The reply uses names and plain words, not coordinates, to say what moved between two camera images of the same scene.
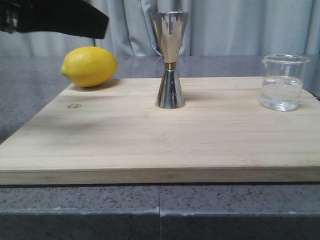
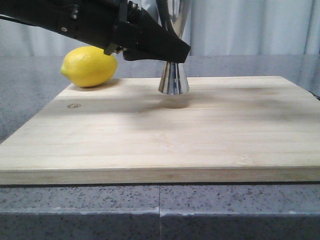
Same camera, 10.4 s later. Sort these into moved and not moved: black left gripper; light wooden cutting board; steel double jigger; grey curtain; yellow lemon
Moved: black left gripper; steel double jigger
Not moved: grey curtain; light wooden cutting board; yellow lemon
